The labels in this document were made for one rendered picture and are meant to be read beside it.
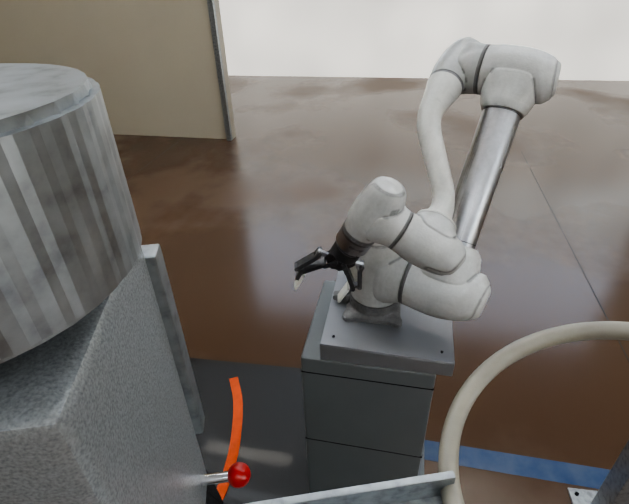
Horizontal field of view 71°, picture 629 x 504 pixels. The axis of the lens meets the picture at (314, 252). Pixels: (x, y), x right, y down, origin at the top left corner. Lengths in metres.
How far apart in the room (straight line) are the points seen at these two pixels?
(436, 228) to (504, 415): 1.47
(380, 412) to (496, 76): 1.03
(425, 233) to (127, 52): 5.30
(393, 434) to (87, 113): 1.42
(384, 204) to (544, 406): 1.69
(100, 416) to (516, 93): 1.19
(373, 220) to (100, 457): 0.79
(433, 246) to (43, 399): 0.86
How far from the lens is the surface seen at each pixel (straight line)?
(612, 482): 2.05
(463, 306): 1.22
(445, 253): 1.04
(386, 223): 1.01
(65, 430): 0.31
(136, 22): 5.89
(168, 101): 5.93
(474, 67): 1.35
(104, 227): 0.30
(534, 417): 2.41
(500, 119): 1.30
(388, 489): 0.72
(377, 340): 1.33
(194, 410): 0.61
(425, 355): 1.32
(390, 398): 1.44
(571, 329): 0.87
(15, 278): 0.27
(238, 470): 0.66
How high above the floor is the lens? 1.79
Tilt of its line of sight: 33 degrees down
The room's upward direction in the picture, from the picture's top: 2 degrees counter-clockwise
